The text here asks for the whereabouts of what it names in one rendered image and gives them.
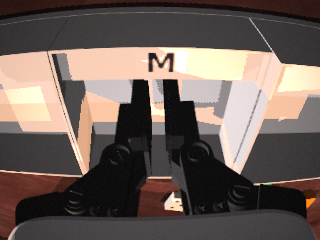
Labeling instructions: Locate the peach open-top bin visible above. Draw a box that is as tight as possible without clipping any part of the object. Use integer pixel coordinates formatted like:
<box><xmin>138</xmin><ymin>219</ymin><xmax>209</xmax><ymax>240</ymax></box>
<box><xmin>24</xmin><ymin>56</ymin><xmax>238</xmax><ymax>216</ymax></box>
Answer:
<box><xmin>0</xmin><ymin>7</ymin><xmax>320</xmax><ymax>185</ymax></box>

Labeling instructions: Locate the peach domino tile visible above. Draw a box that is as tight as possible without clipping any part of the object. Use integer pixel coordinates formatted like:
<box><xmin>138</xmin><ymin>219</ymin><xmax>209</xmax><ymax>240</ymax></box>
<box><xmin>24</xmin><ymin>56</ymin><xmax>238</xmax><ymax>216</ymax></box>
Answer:
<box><xmin>165</xmin><ymin>192</ymin><xmax>183</xmax><ymax>211</ymax></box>

